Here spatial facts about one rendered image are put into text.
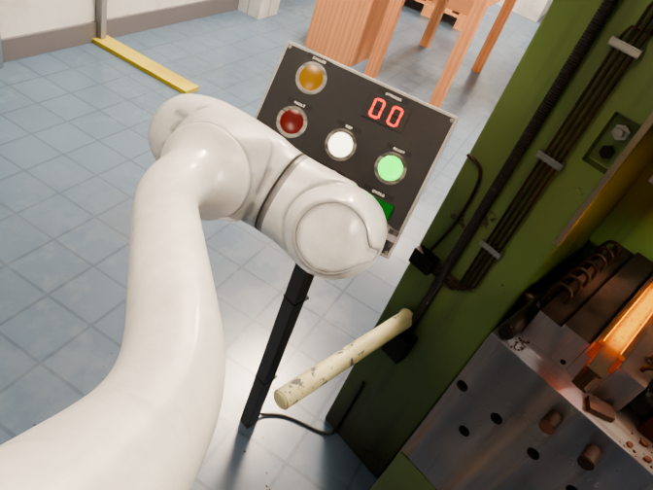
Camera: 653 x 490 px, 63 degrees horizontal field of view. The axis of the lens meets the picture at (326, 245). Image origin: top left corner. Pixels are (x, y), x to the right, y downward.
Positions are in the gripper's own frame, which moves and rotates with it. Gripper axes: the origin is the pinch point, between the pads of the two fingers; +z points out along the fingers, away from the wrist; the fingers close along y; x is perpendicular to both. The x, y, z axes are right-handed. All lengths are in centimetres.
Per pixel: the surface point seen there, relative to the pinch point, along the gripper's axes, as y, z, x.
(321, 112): -15.9, 5.4, 13.4
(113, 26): -210, 229, 22
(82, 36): -213, 209, 8
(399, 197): 3.7, 5.5, 5.6
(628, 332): 50, 8, 2
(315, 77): -19.4, 5.0, 18.5
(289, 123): -20.3, 5.0, 9.0
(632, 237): 57, 44, 20
